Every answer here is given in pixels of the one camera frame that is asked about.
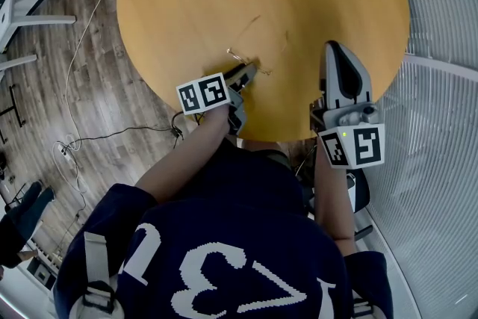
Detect black floor cable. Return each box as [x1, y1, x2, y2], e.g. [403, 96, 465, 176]
[61, 125, 184, 155]

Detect glass wall with white blinds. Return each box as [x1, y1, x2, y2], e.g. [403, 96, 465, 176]
[380, 0, 478, 319]

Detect white desk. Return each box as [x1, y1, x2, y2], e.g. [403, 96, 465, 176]
[0, 0, 78, 74]

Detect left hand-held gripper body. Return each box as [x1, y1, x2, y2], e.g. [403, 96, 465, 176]
[176, 72, 247, 136]

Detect grey shoulder strap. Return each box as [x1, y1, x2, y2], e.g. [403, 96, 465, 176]
[80, 231, 117, 315]
[350, 297, 377, 319]

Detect white floor cable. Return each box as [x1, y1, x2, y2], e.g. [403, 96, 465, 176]
[52, 0, 126, 199]

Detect black floor stand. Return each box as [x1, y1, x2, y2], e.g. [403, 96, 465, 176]
[0, 84, 27, 145]

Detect clear rimless eyeglasses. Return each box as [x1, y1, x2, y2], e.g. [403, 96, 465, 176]
[226, 13, 291, 76]

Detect black and white chair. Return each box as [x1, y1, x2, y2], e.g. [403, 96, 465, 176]
[345, 170, 374, 242]

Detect person's left forearm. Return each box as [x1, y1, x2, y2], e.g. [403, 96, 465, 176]
[134, 103, 232, 205]

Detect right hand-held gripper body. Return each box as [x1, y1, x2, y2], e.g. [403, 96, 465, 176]
[309, 96, 385, 170]

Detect person's navy printed shirt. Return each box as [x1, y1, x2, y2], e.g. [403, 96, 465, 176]
[54, 140, 393, 319]

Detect white wire rack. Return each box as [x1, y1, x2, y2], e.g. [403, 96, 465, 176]
[28, 237, 65, 274]

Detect person's right forearm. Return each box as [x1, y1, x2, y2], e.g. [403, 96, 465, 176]
[312, 147, 356, 255]

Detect white power strip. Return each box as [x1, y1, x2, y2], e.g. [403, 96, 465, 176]
[55, 140, 75, 164]

